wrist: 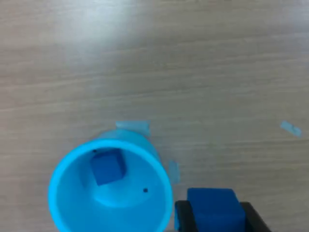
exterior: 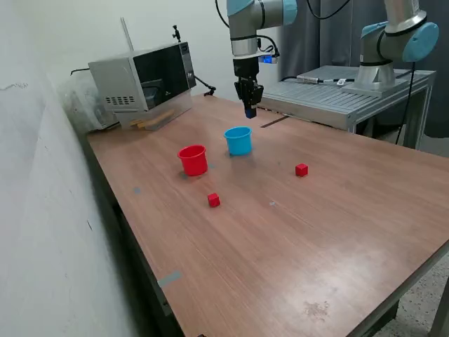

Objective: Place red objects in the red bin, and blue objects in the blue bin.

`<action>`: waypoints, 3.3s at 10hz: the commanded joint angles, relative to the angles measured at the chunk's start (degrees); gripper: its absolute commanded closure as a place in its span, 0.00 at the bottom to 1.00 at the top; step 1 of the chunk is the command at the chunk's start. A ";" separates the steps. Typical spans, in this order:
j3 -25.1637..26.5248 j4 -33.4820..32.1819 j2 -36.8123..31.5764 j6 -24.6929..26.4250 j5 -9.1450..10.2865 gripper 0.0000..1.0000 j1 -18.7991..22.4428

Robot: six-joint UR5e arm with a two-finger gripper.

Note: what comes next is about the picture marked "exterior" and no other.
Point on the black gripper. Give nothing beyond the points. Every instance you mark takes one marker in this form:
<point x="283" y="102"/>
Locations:
<point x="246" y="70"/>

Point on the blue cube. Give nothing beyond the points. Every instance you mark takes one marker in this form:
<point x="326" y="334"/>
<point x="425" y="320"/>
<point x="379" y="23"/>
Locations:
<point x="250" y="113"/>

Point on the red cube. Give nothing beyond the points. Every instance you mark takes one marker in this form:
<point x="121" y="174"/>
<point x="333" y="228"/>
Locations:
<point x="213" y="200"/>
<point x="301" y="170"/>

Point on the silver blue-jointed robot arm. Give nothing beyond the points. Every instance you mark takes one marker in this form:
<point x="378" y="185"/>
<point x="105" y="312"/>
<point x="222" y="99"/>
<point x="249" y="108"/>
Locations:
<point x="243" y="35"/>

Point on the blue plastic bin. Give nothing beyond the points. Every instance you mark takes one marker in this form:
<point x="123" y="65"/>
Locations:
<point x="240" y="145"/>

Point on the red plastic bin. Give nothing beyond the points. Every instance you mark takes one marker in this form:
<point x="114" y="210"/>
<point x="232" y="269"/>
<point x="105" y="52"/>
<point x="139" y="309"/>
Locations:
<point x="193" y="165"/>

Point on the silver cylindrical connector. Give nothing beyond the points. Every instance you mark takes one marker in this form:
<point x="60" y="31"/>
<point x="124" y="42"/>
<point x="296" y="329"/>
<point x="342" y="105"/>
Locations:
<point x="308" y="79"/>

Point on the aluminium robot mounting table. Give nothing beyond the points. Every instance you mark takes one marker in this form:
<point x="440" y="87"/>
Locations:
<point x="333" y="96"/>

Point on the wooden stick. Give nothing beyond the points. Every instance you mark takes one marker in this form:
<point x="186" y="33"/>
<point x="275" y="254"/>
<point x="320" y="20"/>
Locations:
<point x="147" y="124"/>
<point x="158" y="117"/>

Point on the silver microwave oven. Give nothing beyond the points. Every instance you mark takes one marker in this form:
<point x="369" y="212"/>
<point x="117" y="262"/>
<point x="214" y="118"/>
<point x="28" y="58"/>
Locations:
<point x="115" y="80"/>

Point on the thin white rod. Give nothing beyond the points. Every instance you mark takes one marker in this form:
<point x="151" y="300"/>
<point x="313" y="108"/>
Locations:
<point x="127" y="35"/>

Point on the translucent plastic bag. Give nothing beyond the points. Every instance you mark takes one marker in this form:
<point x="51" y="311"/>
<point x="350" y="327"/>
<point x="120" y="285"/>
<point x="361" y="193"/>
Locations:
<point x="80" y="105"/>

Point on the long tape strip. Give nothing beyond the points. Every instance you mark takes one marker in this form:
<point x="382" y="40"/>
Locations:
<point x="169" y="279"/>

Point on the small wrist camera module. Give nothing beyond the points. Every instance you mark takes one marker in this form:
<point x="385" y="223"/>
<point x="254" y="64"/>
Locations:
<point x="268" y="59"/>

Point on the small black camera mount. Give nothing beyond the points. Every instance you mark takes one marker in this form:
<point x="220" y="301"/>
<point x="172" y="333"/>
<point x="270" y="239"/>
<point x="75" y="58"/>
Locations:
<point x="176" y="33"/>

